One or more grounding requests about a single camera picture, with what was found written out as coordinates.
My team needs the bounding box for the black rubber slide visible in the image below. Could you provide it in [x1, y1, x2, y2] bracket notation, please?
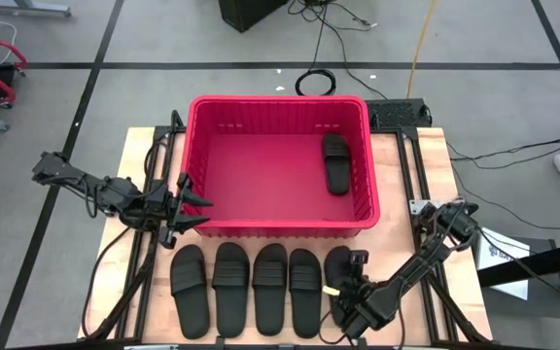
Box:
[210, 241, 251, 339]
[288, 248, 324, 340]
[320, 131, 353, 197]
[169, 243, 212, 340]
[323, 245, 355, 330]
[251, 242, 290, 337]

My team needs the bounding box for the black perforated box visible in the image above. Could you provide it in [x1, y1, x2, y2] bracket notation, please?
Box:
[365, 97, 434, 132]

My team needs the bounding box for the black floor cabinet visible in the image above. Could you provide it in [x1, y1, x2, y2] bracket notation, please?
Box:
[218, 0, 291, 34]

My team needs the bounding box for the black floor cable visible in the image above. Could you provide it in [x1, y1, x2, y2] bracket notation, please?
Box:
[287, 0, 391, 101]

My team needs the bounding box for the coiled black cable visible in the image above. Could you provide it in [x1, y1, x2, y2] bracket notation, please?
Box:
[293, 0, 338, 97]

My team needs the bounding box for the white printed box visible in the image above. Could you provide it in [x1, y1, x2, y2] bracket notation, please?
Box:
[476, 227, 532, 301]

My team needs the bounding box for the yellow floor cable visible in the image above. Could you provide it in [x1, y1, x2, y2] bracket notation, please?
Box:
[404, 0, 439, 99]

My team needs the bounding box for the red plastic bin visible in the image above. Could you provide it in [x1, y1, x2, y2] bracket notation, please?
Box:
[178, 94, 381, 239]

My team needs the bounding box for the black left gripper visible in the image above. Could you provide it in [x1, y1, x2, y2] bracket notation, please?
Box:
[136, 172, 213, 250]

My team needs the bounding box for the black aluminium frame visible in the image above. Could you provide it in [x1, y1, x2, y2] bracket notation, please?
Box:
[396, 124, 493, 344]
[78, 109, 193, 341]

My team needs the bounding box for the black desk frame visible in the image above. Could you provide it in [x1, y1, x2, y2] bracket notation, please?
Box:
[476, 237, 560, 350]

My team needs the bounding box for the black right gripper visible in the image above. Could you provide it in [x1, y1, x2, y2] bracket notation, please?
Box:
[328, 250, 398, 340]

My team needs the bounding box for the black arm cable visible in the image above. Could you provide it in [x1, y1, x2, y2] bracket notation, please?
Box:
[80, 226, 133, 339]

